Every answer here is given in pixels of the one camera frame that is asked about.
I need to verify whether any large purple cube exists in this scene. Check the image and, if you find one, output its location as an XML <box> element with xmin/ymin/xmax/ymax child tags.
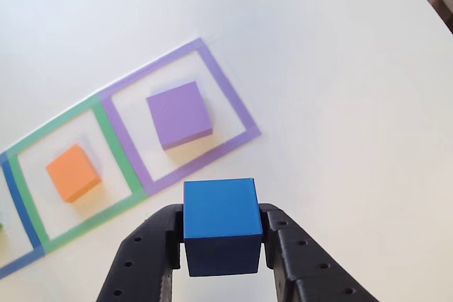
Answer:
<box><xmin>146</xmin><ymin>81</ymin><xmax>214</xmax><ymax>151</ymax></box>

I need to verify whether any green square tape frame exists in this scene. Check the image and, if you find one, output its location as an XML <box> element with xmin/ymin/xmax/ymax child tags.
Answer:
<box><xmin>6</xmin><ymin>93</ymin><xmax>148</xmax><ymax>255</ymax></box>

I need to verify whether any blue square tape frame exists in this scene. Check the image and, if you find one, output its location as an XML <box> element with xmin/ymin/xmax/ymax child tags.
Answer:
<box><xmin>0</xmin><ymin>151</ymin><xmax>46</xmax><ymax>279</ymax></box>

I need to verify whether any small blue cube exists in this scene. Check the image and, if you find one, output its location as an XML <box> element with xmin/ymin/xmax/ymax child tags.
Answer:
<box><xmin>183</xmin><ymin>177</ymin><xmax>263</xmax><ymax>277</ymax></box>

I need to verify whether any purple square tape frame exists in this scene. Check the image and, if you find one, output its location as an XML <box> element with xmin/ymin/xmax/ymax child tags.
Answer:
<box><xmin>98</xmin><ymin>37</ymin><xmax>263</xmax><ymax>197</ymax></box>

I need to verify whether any large orange cube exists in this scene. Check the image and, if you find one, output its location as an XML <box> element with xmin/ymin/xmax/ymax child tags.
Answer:
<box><xmin>45</xmin><ymin>144</ymin><xmax>103</xmax><ymax>204</ymax></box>

